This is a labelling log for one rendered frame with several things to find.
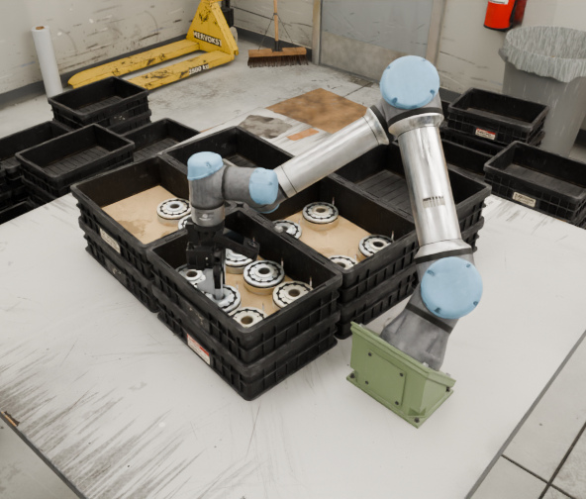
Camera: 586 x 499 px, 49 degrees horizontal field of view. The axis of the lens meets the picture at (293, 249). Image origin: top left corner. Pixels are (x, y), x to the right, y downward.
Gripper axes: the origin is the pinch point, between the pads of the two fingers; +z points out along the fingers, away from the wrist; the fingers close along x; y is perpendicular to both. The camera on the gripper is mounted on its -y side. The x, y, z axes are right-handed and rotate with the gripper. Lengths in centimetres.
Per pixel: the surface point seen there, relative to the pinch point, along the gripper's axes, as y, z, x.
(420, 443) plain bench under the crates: -46, 18, 29
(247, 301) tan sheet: -6.2, 2.2, 0.4
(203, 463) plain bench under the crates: -0.2, 18.4, 36.3
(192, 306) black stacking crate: 5.8, -1.2, 7.8
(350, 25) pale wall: -43, 17, -365
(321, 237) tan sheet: -23.7, -0.1, -27.5
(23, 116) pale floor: 177, 61, -279
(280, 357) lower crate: -15.2, 6.9, 15.3
